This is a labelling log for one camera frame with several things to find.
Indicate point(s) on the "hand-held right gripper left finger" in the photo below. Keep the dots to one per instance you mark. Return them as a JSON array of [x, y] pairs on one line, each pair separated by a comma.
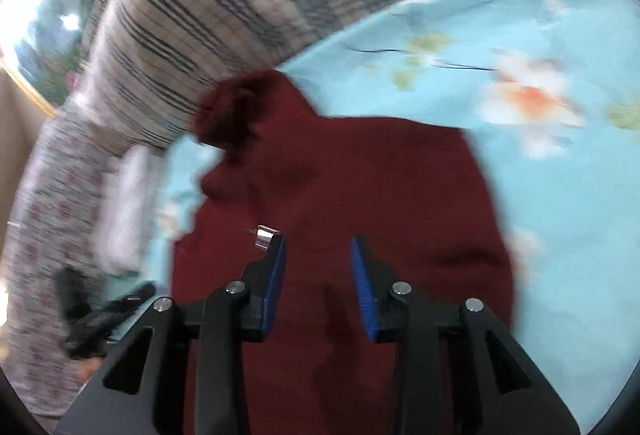
[[275, 285]]

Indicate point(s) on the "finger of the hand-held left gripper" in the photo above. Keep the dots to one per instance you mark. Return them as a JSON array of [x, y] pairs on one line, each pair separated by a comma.
[[135, 300]]

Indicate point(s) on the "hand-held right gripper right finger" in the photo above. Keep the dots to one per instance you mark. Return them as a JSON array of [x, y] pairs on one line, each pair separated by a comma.
[[362, 290]]

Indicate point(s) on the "dark red sweater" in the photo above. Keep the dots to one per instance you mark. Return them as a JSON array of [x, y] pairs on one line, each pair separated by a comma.
[[350, 175]]

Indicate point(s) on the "white folded cloth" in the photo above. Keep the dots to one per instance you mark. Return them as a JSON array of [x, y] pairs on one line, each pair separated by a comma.
[[125, 215]]

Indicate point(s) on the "pink floral pillow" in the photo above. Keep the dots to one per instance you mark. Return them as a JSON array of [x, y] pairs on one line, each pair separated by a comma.
[[50, 215]]

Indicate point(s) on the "light blue floral bedsheet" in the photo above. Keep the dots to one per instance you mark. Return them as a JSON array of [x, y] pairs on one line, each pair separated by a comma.
[[550, 215]]

